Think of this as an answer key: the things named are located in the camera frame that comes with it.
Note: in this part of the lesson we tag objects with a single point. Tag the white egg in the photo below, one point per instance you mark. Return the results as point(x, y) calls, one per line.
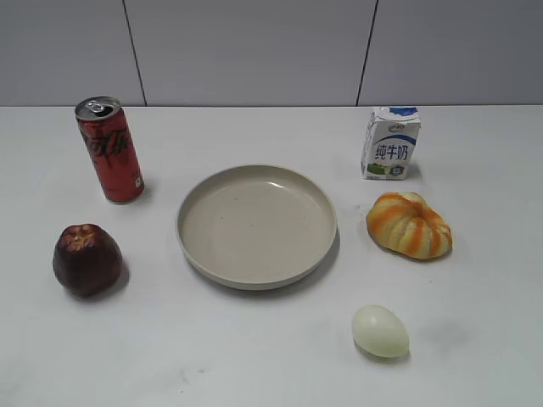
point(378, 331)

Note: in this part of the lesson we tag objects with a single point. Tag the beige round plate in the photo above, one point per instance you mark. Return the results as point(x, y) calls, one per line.
point(257, 227)

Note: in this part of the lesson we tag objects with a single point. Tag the orange striped bread bun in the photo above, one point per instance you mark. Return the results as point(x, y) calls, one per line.
point(404, 223)

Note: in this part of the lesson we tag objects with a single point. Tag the white blue milk carton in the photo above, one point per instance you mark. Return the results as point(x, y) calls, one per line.
point(390, 141)

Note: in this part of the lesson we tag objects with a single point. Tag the red cola can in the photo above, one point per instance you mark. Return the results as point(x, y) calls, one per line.
point(104, 129)

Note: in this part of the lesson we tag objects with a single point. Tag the dark red apple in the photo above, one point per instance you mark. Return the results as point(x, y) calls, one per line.
point(86, 260)

